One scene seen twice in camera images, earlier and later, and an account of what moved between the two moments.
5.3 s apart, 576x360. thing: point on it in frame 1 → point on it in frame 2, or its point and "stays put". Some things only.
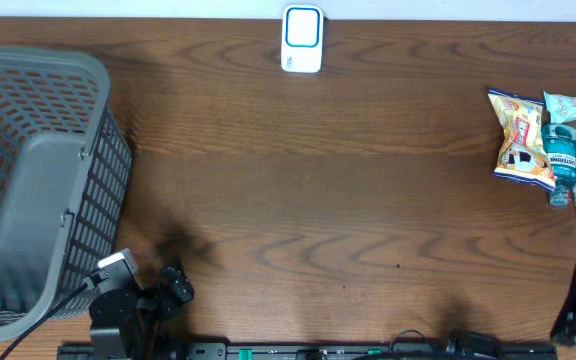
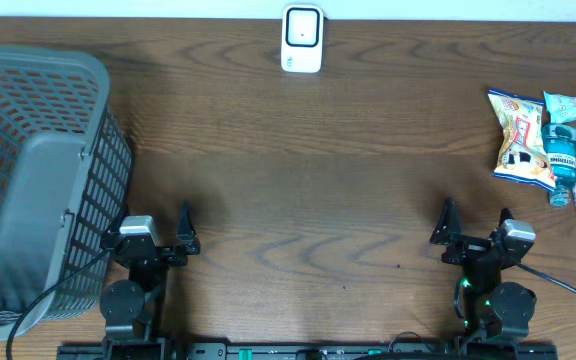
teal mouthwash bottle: x=561 y=141 stays put
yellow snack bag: x=522 y=153 stays put
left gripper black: x=180 y=284 → x=176 y=256
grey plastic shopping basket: x=49 y=167 stays put
